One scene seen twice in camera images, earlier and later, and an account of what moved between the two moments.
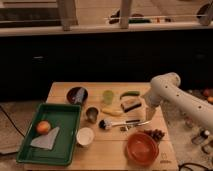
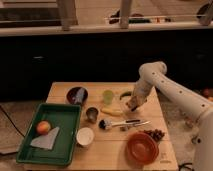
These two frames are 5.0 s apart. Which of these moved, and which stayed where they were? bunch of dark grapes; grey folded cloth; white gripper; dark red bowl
Moved: white gripper
Stayed: bunch of dark grapes; dark red bowl; grey folded cloth
